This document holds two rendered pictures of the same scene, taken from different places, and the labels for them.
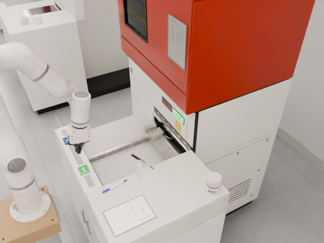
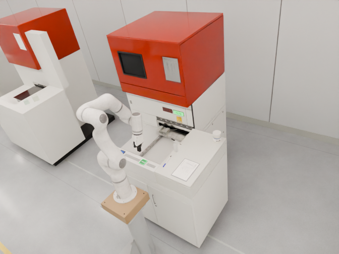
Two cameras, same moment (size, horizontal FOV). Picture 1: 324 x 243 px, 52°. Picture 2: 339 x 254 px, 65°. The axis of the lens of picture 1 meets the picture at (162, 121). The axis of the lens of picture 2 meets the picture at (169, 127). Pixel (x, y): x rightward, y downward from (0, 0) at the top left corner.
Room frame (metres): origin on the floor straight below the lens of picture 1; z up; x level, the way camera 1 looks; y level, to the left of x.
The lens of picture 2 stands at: (-0.48, 0.70, 2.53)
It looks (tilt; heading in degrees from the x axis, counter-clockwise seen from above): 37 degrees down; 341
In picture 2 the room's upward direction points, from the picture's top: 10 degrees counter-clockwise
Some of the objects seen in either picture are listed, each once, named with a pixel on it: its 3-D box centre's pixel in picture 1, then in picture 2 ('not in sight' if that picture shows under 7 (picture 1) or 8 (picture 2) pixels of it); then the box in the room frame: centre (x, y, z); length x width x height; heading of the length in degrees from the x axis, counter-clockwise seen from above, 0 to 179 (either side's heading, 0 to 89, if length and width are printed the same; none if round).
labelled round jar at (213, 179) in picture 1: (213, 183); (217, 136); (1.04, -0.25, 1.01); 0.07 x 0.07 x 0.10
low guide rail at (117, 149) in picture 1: (124, 146); (151, 145); (1.48, 0.24, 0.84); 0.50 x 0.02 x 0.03; 119
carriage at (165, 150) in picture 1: (162, 145); (173, 135); (1.45, 0.00, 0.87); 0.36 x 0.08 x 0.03; 29
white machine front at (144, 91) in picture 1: (158, 103); (159, 113); (1.68, 0.02, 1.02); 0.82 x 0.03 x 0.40; 29
